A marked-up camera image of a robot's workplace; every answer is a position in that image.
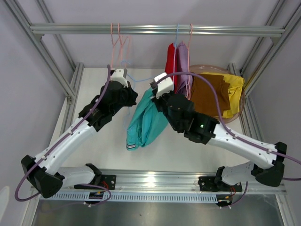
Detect blue hanger of teal trousers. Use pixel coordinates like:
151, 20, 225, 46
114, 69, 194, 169
121, 60, 156, 131

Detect teal trousers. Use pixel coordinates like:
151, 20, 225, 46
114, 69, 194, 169
126, 89, 168, 151

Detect brown trousers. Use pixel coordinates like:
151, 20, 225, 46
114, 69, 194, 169
190, 74, 230, 117

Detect pink hanger of brown trousers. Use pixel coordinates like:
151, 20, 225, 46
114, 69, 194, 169
118, 23, 132, 68

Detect yellow trousers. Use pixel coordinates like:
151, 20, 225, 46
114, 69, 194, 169
209, 73, 245, 118

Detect pink hanger of yellow trousers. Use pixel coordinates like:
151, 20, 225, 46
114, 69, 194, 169
110, 23, 121, 68

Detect blue hanger of red trousers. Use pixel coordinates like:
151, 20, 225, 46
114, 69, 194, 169
173, 24, 179, 72

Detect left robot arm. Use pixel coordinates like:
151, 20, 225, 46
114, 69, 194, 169
21, 80, 138, 198

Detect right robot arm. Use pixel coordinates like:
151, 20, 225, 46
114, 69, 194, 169
152, 92, 287, 192

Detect purple trousers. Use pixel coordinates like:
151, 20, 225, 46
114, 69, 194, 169
176, 41, 193, 96

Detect empty pink hanger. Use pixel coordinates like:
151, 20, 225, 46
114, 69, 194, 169
185, 24, 193, 100

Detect red trousers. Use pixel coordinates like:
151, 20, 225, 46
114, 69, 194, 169
164, 43, 177, 83

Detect pink translucent plastic basket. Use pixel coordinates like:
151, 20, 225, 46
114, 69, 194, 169
190, 63, 245, 124

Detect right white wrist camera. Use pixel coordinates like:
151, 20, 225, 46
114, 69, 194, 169
150, 72, 174, 99

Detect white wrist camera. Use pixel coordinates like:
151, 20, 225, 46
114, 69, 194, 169
111, 68, 129, 88
150, 72, 174, 99

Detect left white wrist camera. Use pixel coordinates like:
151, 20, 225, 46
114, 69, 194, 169
111, 68, 129, 88

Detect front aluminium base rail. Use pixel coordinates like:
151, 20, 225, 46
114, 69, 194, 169
30, 167, 287, 194

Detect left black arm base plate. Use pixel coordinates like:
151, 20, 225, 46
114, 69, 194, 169
92, 174, 117, 190

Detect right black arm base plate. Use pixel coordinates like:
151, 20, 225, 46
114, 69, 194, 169
198, 176, 243, 192

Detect white slotted cable duct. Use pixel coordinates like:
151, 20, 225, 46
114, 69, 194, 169
47, 191, 232, 203

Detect aluminium frame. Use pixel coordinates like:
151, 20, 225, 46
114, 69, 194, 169
5, 0, 301, 173

